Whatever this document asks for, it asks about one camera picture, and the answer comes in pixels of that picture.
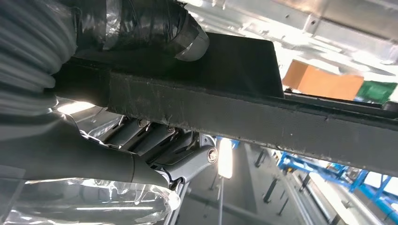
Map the blue steel shelf rack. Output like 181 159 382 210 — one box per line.
276 150 398 225

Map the brown cardboard box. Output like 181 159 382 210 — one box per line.
281 59 365 101

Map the stamped silver metal panel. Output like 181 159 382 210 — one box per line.
183 0 398 60

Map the green crate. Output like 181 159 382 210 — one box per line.
355 80 398 105

